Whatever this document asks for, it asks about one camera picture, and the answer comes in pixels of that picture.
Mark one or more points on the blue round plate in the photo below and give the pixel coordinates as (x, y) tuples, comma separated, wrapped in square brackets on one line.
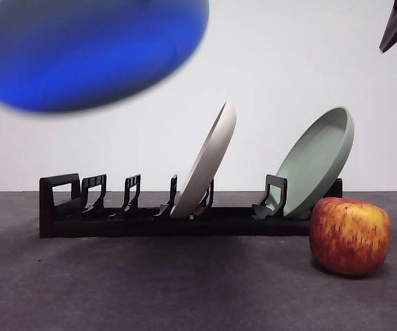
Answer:
[(88, 55)]

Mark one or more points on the red yellow apple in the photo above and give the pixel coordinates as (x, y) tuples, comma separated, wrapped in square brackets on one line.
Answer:
[(350, 238)]

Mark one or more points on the black plastic plate rack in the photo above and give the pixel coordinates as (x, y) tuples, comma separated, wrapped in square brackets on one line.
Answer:
[(184, 228)]

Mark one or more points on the pale green round plate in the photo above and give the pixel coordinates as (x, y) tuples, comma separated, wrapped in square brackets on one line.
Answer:
[(314, 165)]

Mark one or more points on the cream white round plate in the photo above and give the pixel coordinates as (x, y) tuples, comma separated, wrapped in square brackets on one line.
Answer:
[(207, 165)]

